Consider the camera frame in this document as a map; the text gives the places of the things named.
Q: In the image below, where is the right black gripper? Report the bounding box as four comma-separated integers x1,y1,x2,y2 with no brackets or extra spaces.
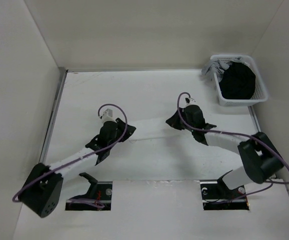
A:
166,107,195,132

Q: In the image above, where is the white tank top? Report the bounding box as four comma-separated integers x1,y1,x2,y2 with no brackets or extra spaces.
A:
128,118,194,143

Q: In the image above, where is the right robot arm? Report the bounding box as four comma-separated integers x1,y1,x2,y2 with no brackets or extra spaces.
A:
166,104,284,200

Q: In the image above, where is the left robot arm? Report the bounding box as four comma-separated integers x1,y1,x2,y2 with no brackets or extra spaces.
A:
17,118,137,218

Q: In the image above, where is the grey tank top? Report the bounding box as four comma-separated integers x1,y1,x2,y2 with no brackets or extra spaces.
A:
201,56,245,82

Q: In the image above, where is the black tank top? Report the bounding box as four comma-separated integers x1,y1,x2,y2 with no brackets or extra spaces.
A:
219,62,256,100

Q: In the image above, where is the white plastic basket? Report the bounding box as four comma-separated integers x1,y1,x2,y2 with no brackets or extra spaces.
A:
210,53,269,107

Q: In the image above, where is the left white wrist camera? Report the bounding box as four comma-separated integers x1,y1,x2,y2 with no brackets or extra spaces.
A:
100,108,115,124

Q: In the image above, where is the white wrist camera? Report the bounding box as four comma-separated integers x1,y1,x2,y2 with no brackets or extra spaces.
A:
100,108,115,124
185,97,196,107

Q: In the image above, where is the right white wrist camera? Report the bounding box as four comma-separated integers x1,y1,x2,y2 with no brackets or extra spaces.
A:
185,97,196,107

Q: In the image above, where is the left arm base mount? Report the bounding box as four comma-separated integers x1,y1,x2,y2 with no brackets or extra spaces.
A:
65,172,113,212

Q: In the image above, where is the right metal table rail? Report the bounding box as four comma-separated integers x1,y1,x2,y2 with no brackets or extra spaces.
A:
248,106,278,180

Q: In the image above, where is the metal table rail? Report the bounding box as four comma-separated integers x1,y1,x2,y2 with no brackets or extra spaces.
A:
32,67,68,168
248,106,278,180

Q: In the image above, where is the left metal table rail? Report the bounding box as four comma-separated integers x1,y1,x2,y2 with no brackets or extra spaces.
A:
32,67,68,168

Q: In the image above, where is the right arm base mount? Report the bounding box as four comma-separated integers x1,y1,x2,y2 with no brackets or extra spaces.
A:
200,181,249,211

